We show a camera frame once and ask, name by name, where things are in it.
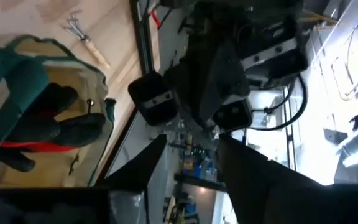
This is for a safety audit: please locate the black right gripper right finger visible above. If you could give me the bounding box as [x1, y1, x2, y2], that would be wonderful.
[218, 133, 358, 224]

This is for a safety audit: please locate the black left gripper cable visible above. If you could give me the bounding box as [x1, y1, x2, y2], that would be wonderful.
[249, 74, 308, 131]

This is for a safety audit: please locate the beige green gardening tote bag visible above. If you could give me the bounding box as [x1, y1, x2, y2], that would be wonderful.
[0, 34, 117, 190]

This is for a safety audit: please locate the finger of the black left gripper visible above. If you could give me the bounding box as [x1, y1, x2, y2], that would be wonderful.
[197, 40, 250, 125]
[163, 58, 204, 110]

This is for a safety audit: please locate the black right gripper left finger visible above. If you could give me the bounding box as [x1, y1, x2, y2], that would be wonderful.
[94, 133, 168, 192]

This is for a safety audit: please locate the wooden-handled metal hand rake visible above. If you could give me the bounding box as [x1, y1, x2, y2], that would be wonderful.
[62, 11, 112, 70]

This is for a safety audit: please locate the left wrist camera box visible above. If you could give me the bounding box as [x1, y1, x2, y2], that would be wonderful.
[212, 96, 254, 132]

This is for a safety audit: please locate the black metal table frame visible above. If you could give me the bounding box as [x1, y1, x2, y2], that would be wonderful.
[129, 0, 155, 77]

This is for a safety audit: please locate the red cable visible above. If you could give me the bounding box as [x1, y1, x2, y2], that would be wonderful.
[149, 8, 162, 28]

